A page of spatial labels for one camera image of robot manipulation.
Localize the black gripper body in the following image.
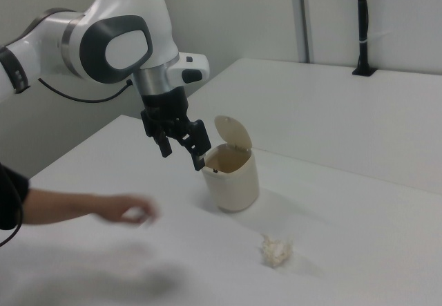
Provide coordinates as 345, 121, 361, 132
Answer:
140, 86, 191, 138

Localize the small cream bin with lid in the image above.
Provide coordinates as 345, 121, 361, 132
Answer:
201, 115, 260, 213

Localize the crumpled white paper trash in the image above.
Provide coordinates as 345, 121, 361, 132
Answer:
259, 233, 295, 269

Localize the person's hand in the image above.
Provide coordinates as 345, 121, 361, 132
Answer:
95, 193, 160, 230

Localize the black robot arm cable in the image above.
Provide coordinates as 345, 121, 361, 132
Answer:
37, 77, 135, 104

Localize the grey partition post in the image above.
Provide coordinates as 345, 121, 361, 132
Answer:
296, 0, 314, 64

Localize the thin black cable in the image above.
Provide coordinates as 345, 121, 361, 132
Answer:
0, 195, 24, 248

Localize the black camera pole with clamp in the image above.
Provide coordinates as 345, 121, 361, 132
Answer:
352, 0, 378, 77

